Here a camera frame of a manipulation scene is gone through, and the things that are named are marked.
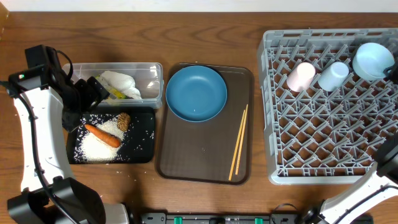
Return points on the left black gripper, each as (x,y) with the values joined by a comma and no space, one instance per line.
(91,93)

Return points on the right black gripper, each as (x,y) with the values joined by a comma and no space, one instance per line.
(392,70)

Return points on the light blue rice bowl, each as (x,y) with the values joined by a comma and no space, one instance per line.
(371,60)

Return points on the white napkin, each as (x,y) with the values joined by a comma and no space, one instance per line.
(123,83)

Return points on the brown textured food piece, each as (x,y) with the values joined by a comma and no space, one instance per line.
(123,122)

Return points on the orange carrot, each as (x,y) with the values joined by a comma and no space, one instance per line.
(103,136)

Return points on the light blue cup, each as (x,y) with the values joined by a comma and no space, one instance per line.
(333,77)

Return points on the pink cup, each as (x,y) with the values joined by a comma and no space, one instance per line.
(301,77)

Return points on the yellow green snack wrapper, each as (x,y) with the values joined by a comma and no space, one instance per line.
(114,94)

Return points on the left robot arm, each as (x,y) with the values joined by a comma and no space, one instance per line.
(47,101)

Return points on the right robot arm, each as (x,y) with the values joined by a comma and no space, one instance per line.
(377,185)

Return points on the grey dishwasher rack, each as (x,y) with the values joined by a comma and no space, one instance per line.
(316,136)

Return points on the clear plastic bin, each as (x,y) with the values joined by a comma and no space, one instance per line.
(148,77)

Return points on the white rice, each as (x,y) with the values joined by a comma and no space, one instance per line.
(99,143)

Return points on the dark blue plate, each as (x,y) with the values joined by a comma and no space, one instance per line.
(196,93)

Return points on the brown serving tray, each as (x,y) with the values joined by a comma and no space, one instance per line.
(204,151)

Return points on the wooden chopstick left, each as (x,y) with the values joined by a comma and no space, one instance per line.
(236,146)

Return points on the wooden chopstick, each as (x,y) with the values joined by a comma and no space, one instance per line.
(241,140)
(236,146)

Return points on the wooden chopstick right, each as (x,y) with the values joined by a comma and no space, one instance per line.
(241,140)

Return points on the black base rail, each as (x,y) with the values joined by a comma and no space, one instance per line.
(163,218)

